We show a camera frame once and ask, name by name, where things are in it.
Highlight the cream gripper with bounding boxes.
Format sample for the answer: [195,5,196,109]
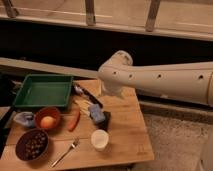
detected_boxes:
[101,81,123,98]

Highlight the black handled brush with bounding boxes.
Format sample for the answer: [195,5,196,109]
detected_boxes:
[73,83,103,107]

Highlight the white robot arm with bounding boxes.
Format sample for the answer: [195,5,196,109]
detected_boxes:
[98,50,213,107]

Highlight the green plastic tray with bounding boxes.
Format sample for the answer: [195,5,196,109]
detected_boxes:
[13,74,73,109]

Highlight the pale yellow cloth piece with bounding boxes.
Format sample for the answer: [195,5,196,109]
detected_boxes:
[74,100,91,116]

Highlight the black block under sponge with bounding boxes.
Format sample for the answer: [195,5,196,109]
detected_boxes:
[98,111,111,131]

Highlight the red chili pepper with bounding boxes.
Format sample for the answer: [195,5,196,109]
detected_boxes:
[68,110,80,132]

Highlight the white plastic cup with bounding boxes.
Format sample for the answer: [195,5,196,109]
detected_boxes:
[91,129,109,151]

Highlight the silver metal fork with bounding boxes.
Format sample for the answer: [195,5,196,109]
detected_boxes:
[51,138,80,168]

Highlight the orange bowl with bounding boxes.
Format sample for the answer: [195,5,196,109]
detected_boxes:
[34,107,61,130]

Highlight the yellow round fruit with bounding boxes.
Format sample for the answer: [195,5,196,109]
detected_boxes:
[40,116,55,129]

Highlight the blue crumpled cloth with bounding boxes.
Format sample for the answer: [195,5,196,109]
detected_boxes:
[13,112,35,128]

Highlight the dark bowl with nuts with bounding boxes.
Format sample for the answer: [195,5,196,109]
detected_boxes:
[15,129,49,161]

